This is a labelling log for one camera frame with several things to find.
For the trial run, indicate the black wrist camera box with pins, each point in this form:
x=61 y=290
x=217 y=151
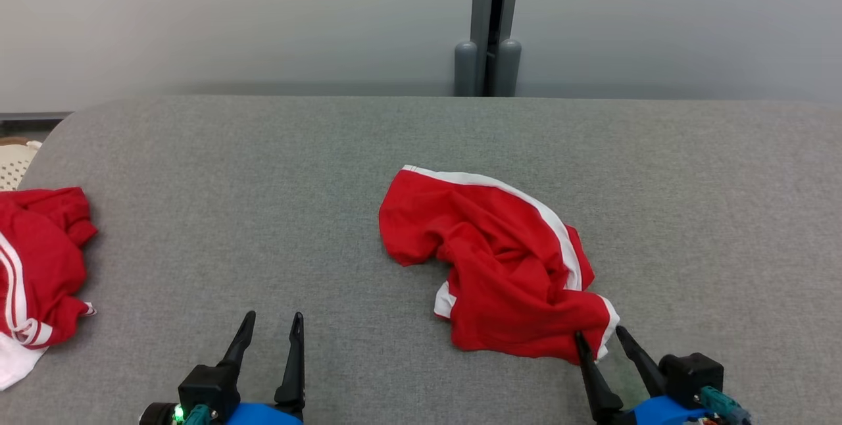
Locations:
x=691 y=375
x=210 y=389

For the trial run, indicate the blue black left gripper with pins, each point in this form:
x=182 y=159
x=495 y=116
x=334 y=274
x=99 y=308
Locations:
x=263 y=415

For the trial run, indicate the red basketball jersey white sleeves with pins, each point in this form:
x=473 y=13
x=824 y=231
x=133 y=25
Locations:
x=39 y=254

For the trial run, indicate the cream perforated laundry basket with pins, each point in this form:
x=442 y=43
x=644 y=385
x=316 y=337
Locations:
x=13 y=165

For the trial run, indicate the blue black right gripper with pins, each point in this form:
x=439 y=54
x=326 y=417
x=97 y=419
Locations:
x=664 y=412

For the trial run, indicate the black cylindrical left gripper knob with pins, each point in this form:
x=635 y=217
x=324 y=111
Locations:
x=158 y=415

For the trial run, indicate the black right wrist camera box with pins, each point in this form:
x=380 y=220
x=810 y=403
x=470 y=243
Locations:
x=691 y=375

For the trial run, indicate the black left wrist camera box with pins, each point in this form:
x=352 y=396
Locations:
x=210 y=389

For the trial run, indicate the red shorts with white stripe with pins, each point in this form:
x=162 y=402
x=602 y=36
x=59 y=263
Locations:
x=500 y=260

